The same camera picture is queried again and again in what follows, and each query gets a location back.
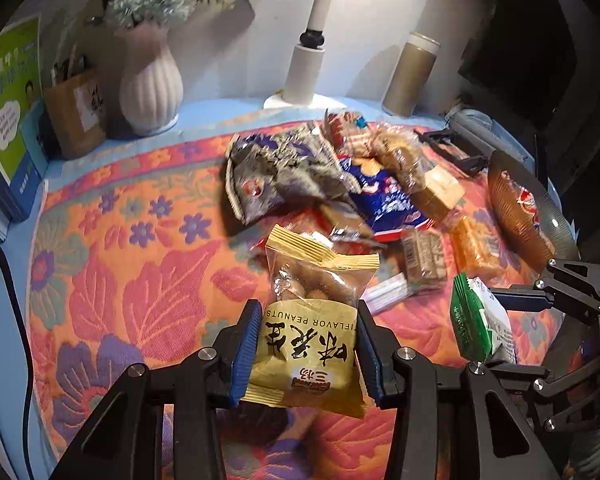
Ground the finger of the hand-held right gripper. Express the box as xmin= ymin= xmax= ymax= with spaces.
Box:
xmin=472 ymin=360 xmax=600 ymax=433
xmin=489 ymin=259 xmax=600 ymax=318

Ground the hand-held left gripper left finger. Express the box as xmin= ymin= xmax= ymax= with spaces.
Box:
xmin=50 ymin=299 xmax=263 ymax=480

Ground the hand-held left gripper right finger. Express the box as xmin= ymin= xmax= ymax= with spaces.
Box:
xmin=356 ymin=300 xmax=563 ymax=480

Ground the green snack packet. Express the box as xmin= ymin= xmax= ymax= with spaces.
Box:
xmin=450 ymin=272 xmax=520 ymax=366

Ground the yellow peanut packet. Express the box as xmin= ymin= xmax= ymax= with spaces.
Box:
xmin=242 ymin=224 xmax=381 ymax=420

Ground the brown glass bowl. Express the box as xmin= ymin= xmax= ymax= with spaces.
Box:
xmin=487 ymin=150 xmax=581 ymax=273

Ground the white striped snack packet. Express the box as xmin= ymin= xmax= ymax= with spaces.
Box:
xmin=362 ymin=272 xmax=416 ymax=316

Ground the orange snack packet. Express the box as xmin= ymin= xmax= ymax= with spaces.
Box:
xmin=450 ymin=215 xmax=503 ymax=281

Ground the red snack packet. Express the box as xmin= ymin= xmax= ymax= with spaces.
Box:
xmin=516 ymin=187 xmax=543 ymax=221

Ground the brown wafer packet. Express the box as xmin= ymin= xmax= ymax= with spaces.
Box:
xmin=399 ymin=230 xmax=448 ymax=291

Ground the tan cake packet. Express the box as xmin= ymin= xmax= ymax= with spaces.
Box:
xmin=415 ymin=165 xmax=467 ymax=221

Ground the black upright bar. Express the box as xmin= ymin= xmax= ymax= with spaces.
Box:
xmin=532 ymin=132 xmax=551 ymax=186

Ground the brown foil snack packet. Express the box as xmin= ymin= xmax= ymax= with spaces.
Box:
xmin=316 ymin=202 xmax=388 ymax=248

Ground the floral blanket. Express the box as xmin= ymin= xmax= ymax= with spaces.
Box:
xmin=22 ymin=107 xmax=581 ymax=480

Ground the blue snack bag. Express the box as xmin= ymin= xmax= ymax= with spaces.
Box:
xmin=337 ymin=156 xmax=436 ymax=241

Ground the grey pouch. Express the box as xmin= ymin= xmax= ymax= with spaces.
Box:
xmin=445 ymin=107 xmax=506 ymax=143

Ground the grey purple snack bag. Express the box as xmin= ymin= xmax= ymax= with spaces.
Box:
xmin=225 ymin=121 xmax=361 ymax=226

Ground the clear bread packet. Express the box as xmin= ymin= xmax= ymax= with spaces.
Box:
xmin=370 ymin=125 xmax=431 ymax=193

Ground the red cracker packet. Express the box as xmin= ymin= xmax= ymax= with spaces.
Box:
xmin=324 ymin=108 xmax=376 ymax=158

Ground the gold thermos bottle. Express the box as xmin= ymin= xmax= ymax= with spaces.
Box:
xmin=382 ymin=31 xmax=441 ymax=117

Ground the black monitor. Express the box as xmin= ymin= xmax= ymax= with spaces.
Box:
xmin=457 ymin=0 xmax=581 ymax=111

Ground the white ribbed vase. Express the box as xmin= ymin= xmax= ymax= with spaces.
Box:
xmin=119 ymin=25 xmax=184 ymax=137

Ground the white desk lamp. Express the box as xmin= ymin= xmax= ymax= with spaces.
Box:
xmin=263 ymin=0 xmax=348 ymax=110

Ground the brown paper pen holder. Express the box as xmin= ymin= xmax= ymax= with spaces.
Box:
xmin=44 ymin=42 xmax=108 ymax=160

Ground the green book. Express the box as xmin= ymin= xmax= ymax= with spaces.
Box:
xmin=0 ymin=15 xmax=46 ymax=221

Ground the black cable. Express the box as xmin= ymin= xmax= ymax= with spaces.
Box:
xmin=0 ymin=225 xmax=36 ymax=480

